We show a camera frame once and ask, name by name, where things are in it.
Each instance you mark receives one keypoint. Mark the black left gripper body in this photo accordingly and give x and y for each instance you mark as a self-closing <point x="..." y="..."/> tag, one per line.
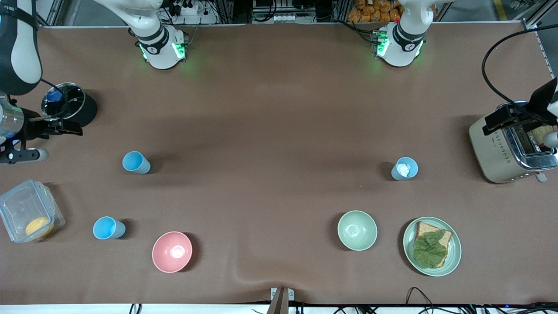
<point x="542" y="99"/>

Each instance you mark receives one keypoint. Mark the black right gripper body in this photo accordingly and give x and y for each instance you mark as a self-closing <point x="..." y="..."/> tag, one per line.
<point x="32" y="124"/>

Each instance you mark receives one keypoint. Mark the blue plastic cup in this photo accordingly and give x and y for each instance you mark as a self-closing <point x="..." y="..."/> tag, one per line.
<point x="394" y="173"/>
<point x="104" y="227"/>
<point x="133" y="161"/>

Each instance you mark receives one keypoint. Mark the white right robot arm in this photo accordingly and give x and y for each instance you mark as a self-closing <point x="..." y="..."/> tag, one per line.
<point x="28" y="52"/>

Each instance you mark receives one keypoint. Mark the toast slice in toaster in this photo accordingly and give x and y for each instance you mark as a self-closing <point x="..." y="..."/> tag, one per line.
<point x="542" y="134"/>

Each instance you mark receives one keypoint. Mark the silver beige toaster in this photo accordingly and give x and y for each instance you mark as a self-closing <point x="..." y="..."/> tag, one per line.
<point x="497" y="152"/>

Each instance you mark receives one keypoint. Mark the glass pot lid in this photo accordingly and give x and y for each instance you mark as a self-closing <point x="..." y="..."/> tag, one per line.
<point x="73" y="98"/>

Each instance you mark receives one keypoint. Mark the blue plastic ladle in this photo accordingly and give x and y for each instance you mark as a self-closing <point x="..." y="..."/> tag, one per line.
<point x="54" y="95"/>

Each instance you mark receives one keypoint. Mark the black cooking pot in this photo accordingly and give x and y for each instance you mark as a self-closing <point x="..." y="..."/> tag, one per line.
<point x="90" y="109"/>

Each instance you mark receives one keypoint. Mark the clear plastic lidded container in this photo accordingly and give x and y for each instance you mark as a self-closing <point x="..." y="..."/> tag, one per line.
<point x="19" y="205"/>

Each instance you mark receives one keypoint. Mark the yellow round food piece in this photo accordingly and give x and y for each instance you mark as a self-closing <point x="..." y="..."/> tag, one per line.
<point x="38" y="226"/>

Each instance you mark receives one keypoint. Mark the white crumpled tissue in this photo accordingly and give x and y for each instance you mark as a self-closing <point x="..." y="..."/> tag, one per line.
<point x="404" y="170"/>

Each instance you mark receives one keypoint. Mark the brown bread slice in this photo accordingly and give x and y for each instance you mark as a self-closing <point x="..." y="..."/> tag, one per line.
<point x="425" y="227"/>

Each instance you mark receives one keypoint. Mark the pale green plate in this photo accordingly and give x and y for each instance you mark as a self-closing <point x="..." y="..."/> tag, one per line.
<point x="455" y="248"/>

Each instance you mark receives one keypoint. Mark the green lettuce leaf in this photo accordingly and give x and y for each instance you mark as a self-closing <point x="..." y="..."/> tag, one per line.
<point x="429" y="250"/>

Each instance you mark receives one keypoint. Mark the pink bowl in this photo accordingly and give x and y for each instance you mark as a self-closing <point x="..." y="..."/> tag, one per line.
<point x="172" y="252"/>

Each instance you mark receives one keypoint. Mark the orange packaged snacks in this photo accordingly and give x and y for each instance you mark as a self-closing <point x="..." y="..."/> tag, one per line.
<point x="375" y="11"/>

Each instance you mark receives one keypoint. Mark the white power strip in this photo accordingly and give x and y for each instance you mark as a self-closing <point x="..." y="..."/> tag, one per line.
<point x="287" y="18"/>
<point x="192" y="9"/>

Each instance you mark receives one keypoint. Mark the pale green bowl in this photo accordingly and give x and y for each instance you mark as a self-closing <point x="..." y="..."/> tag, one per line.
<point x="357" y="230"/>

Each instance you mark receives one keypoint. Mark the brown table cloth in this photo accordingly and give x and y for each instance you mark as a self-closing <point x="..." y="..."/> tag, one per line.
<point x="279" y="196"/>

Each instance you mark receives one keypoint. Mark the aluminium frame profile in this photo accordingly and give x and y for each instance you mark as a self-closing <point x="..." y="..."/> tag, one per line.
<point x="538" y="15"/>
<point x="52" y="11"/>

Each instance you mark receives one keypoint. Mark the grey metal table bracket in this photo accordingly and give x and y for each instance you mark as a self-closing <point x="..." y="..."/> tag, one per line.
<point x="281" y="301"/>

